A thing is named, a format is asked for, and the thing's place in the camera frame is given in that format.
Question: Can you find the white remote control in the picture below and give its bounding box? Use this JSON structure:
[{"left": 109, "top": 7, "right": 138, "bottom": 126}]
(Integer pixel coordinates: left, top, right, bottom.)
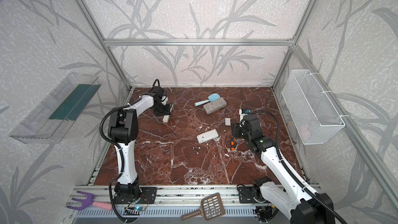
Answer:
[{"left": 197, "top": 129, "right": 219, "bottom": 144}]

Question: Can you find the slim white remote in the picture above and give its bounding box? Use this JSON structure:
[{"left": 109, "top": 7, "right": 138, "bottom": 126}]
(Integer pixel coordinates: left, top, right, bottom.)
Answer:
[{"left": 163, "top": 103, "right": 174, "bottom": 123}]

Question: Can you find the purple pink garden fork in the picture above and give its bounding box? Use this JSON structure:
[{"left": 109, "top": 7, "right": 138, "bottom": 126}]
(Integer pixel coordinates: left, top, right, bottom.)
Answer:
[{"left": 66, "top": 190, "right": 113, "bottom": 211}]

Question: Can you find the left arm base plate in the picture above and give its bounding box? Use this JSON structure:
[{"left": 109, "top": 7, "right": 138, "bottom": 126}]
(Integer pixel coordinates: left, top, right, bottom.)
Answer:
[{"left": 114, "top": 187, "right": 158, "bottom": 205}]

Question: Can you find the clear plastic wall shelf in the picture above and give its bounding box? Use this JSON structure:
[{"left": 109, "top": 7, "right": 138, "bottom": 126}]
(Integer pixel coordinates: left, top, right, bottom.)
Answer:
[{"left": 9, "top": 72, "right": 101, "bottom": 144}]

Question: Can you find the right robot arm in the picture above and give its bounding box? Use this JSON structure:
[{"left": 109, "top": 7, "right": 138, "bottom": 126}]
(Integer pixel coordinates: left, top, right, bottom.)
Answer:
[{"left": 231, "top": 110, "right": 346, "bottom": 224}]

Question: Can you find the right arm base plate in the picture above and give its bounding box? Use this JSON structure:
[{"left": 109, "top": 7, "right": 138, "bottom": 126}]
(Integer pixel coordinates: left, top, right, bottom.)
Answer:
[{"left": 236, "top": 184, "right": 258, "bottom": 204}]

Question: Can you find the grey stone block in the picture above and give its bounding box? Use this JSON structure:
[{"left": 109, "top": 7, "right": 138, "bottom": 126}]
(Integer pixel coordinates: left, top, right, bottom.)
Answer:
[{"left": 204, "top": 97, "right": 227, "bottom": 115}]

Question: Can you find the brown slotted scoop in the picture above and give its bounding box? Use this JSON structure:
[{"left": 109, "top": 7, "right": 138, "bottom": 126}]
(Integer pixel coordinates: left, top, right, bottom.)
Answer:
[{"left": 181, "top": 193, "right": 226, "bottom": 221}]

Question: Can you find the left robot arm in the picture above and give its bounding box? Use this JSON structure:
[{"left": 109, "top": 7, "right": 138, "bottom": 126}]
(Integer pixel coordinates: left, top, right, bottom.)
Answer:
[{"left": 99, "top": 86, "right": 173, "bottom": 199}]

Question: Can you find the white wire basket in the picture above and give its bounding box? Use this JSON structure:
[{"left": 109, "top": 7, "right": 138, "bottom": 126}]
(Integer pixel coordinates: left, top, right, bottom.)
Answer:
[{"left": 282, "top": 69, "right": 345, "bottom": 145}]

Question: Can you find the white battery cover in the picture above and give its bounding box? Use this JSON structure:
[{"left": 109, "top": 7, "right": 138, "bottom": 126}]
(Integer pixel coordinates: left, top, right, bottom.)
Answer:
[{"left": 224, "top": 118, "right": 231, "bottom": 126}]

